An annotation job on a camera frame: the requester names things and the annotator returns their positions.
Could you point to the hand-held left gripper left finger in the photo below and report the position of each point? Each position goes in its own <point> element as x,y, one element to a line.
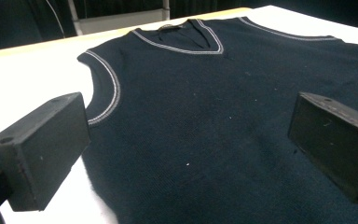
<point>43,149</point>

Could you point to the navy knit vest white trim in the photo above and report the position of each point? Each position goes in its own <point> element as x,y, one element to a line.
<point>217,124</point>

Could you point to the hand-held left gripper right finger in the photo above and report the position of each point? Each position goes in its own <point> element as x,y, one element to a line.
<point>332,146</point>

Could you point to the dark curtain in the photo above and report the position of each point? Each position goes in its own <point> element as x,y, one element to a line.
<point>12,21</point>

